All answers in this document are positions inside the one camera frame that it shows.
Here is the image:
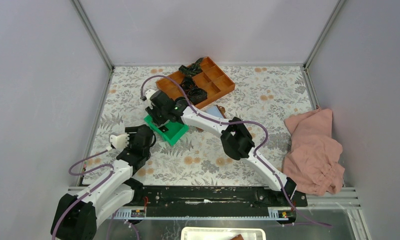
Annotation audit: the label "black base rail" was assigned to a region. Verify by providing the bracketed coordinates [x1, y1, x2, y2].
[126, 185, 308, 221]

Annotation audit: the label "black items in tray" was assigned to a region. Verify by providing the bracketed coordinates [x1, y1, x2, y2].
[179, 57, 208, 105]

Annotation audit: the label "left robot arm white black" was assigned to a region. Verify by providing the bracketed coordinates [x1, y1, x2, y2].
[51, 124, 156, 240]

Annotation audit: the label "green plastic card box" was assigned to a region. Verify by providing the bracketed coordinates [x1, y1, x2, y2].
[144, 115, 189, 146]

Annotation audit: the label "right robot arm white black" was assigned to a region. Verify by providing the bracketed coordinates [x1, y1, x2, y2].
[141, 89, 297, 206]

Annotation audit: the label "orange wooden compartment tray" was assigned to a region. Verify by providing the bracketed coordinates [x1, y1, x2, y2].
[156, 57, 235, 109]

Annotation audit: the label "pink crumpled cloth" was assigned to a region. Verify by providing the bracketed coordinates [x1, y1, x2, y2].
[282, 108, 345, 196]

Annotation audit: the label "brown leather card holder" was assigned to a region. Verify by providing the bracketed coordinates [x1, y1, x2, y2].
[197, 105, 228, 125]

